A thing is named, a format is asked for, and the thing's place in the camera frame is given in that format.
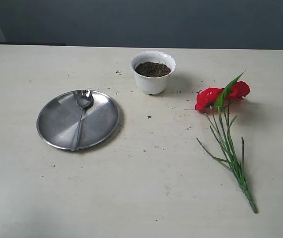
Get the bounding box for stainless steel spork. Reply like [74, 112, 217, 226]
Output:
[71, 89, 93, 151]

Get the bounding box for red artificial flower with stems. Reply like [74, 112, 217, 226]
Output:
[194, 74, 259, 214]

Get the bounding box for dark brown potting soil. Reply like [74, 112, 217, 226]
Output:
[135, 61, 171, 77]

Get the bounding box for white scalloped flower pot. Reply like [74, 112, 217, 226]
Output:
[130, 51, 176, 95]

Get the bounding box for round stainless steel plate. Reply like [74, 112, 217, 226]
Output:
[37, 90, 120, 151]

